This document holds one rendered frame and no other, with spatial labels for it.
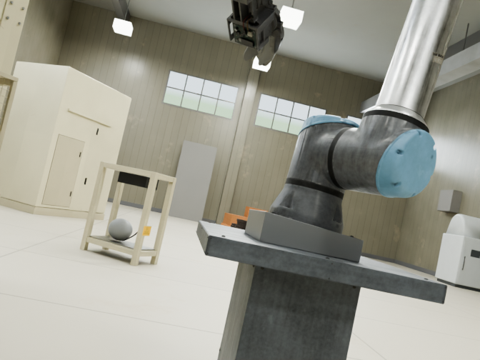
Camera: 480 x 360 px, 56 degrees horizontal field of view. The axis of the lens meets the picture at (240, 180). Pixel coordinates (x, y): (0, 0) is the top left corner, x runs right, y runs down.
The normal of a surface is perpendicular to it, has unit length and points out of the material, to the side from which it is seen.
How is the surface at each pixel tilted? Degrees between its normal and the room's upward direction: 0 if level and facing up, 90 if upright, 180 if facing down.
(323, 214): 70
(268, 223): 90
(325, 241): 90
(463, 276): 90
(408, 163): 96
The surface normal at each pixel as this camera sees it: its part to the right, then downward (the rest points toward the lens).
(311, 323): 0.13, -0.04
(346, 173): -0.76, 0.39
